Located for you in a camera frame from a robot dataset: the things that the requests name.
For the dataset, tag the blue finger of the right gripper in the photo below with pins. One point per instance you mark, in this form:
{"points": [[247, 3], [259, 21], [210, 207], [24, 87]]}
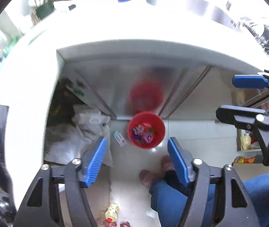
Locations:
{"points": [[250, 81]]}

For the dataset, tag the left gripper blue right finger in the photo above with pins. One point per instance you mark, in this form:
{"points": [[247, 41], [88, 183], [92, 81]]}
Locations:
{"points": [[182, 162]]}

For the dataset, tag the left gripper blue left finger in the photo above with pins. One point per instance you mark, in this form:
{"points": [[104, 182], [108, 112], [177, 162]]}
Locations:
{"points": [[92, 160]]}

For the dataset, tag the white green medicine box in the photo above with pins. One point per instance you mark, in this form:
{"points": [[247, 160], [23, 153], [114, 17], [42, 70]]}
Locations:
{"points": [[119, 138]]}

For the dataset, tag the red trash bin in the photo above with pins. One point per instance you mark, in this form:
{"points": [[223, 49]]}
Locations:
{"points": [[146, 130]]}

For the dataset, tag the grey plastic sack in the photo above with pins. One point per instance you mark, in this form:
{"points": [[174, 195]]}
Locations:
{"points": [[65, 142]]}

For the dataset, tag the black green power adapter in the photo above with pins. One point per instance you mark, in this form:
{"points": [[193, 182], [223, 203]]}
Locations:
{"points": [[71, 7]]}

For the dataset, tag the dark green utensil mug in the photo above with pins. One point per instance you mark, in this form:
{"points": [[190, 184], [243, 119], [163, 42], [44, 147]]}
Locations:
{"points": [[45, 10]]}

